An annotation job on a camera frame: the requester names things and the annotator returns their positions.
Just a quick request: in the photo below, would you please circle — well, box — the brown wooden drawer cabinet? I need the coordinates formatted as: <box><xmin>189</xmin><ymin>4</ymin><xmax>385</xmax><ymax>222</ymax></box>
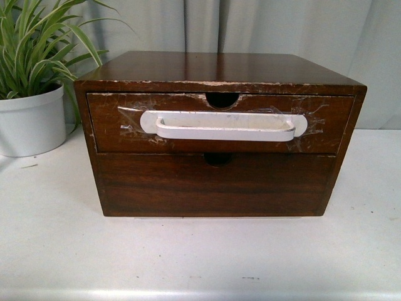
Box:
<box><xmin>74</xmin><ymin>51</ymin><xmax>367</xmax><ymax>216</ymax></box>

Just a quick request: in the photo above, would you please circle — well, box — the white drawer handle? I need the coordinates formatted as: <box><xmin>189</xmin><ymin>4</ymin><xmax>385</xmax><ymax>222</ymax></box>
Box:
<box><xmin>140</xmin><ymin>110</ymin><xmax>308</xmax><ymax>142</ymax></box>

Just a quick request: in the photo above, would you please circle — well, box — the green striped spider plant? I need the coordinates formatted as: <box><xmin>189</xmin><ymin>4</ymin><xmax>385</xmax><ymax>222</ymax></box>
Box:
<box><xmin>0</xmin><ymin>0</ymin><xmax>123</xmax><ymax>132</ymax></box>

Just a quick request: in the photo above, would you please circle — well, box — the white plant pot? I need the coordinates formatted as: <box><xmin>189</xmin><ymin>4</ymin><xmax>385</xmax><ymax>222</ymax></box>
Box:
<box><xmin>1</xmin><ymin>85</ymin><xmax>66</xmax><ymax>157</ymax></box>

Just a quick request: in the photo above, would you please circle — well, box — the grey curtain backdrop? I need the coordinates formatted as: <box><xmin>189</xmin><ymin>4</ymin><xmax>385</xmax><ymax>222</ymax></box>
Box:
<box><xmin>72</xmin><ymin>1</ymin><xmax>400</xmax><ymax>129</ymax></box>

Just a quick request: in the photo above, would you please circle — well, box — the wooden drawer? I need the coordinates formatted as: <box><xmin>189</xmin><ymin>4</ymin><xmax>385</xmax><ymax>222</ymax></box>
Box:
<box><xmin>86</xmin><ymin>93</ymin><xmax>354</xmax><ymax>154</ymax></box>
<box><xmin>98</xmin><ymin>154</ymin><xmax>335</xmax><ymax>217</ymax></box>

